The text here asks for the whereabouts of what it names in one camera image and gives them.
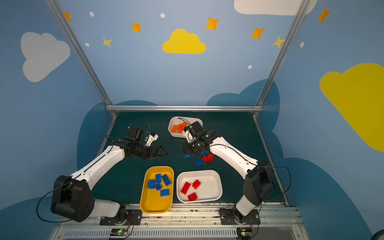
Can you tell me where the red sloped brick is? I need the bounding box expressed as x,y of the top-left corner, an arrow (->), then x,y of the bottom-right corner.
206,154 -> 214,162

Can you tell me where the blue 2x3 lego brick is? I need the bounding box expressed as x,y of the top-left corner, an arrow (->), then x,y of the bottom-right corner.
155,174 -> 162,184

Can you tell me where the orange lego chassis piece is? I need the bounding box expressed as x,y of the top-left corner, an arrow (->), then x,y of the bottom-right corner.
177,122 -> 188,134

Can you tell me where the blue 2x4 brick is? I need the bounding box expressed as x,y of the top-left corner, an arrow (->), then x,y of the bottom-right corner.
162,174 -> 172,187

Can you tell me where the small orange lego brick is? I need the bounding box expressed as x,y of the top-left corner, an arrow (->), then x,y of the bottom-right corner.
172,125 -> 178,133

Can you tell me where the small blue 2x2 brick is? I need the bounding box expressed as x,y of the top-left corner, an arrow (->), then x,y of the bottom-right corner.
155,183 -> 163,191

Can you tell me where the red 2x4 lego brick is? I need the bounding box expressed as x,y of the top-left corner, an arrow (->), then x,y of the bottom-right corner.
181,182 -> 191,195

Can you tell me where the red 2x2 plate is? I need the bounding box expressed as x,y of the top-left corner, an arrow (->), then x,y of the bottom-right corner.
188,193 -> 198,202

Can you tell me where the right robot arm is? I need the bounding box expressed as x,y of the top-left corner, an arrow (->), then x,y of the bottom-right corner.
182,122 -> 275,219

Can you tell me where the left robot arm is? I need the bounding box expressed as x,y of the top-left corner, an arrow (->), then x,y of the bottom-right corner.
51,127 -> 168,224

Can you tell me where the far white plastic bin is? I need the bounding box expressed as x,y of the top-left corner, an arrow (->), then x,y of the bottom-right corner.
168,116 -> 203,138

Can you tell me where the white plastic bin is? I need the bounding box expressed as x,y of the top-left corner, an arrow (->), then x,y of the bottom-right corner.
176,170 -> 223,204
168,116 -> 203,138

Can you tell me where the near white plastic bin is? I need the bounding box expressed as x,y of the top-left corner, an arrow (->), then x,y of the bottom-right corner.
176,170 -> 223,204

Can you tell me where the yellow plastic bin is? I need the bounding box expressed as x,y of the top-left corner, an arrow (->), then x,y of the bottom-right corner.
140,166 -> 174,214

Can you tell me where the left circuit board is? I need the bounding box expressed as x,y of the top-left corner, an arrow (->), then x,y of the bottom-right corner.
109,229 -> 128,239

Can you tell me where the circuit board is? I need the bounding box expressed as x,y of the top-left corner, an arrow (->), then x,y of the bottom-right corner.
109,229 -> 128,239
236,228 -> 253,240

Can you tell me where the right circuit board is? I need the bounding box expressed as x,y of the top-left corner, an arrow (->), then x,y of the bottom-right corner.
236,228 -> 253,240

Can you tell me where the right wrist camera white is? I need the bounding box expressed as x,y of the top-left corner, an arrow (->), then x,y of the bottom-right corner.
183,126 -> 195,143

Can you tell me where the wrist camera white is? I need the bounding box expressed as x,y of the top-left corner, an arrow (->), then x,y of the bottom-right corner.
183,126 -> 195,143
145,133 -> 159,147

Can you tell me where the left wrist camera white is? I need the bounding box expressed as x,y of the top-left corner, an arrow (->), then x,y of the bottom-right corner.
145,133 -> 159,147

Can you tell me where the aluminium frame rear bar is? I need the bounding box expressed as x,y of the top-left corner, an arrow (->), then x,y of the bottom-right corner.
106,105 -> 263,112

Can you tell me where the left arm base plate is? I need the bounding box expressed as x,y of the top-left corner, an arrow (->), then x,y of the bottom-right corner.
100,209 -> 143,226

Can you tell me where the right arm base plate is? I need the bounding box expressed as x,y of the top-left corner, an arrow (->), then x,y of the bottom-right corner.
218,207 -> 261,225

